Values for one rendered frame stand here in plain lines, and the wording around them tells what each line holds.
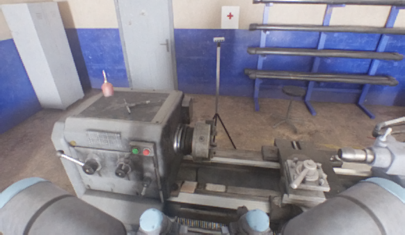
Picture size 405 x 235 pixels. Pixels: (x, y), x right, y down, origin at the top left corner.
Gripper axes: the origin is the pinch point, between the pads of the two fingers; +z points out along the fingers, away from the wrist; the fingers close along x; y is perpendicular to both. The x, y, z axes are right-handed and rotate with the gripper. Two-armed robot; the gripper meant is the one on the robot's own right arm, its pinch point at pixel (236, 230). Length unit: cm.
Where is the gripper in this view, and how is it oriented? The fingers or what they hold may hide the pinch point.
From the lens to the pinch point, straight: 132.0
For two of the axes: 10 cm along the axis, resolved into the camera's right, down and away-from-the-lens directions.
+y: 1.0, 7.9, -6.0
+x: 9.8, 0.2, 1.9
